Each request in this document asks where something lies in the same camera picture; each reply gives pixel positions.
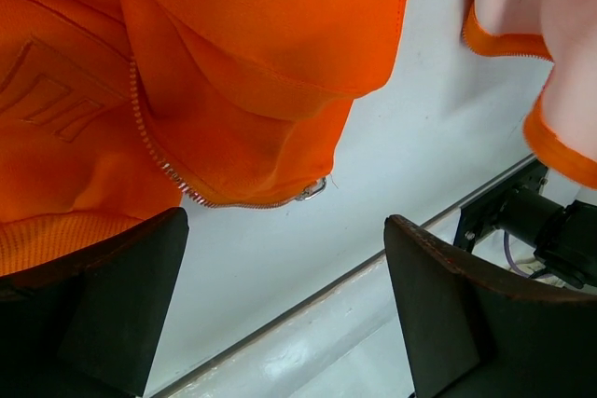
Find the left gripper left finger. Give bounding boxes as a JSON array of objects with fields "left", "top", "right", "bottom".
[{"left": 1, "top": 207, "right": 188, "bottom": 397}]

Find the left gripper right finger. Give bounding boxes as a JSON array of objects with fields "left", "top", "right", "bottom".
[{"left": 384, "top": 215, "right": 596, "bottom": 397}]

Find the orange zip-up jacket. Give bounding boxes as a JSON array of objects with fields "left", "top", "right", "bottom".
[{"left": 0, "top": 0, "right": 597, "bottom": 278}]

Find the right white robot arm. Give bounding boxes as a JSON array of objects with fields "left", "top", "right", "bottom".
[{"left": 496, "top": 187, "right": 596, "bottom": 289}]

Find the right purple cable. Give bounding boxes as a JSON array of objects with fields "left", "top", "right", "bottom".
[{"left": 503, "top": 229, "right": 547, "bottom": 281}]

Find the aluminium frame rail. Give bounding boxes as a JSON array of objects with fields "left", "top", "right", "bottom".
[{"left": 147, "top": 157, "right": 527, "bottom": 397}]

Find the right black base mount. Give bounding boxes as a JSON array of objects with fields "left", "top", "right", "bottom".
[{"left": 452, "top": 159, "right": 548, "bottom": 253}]

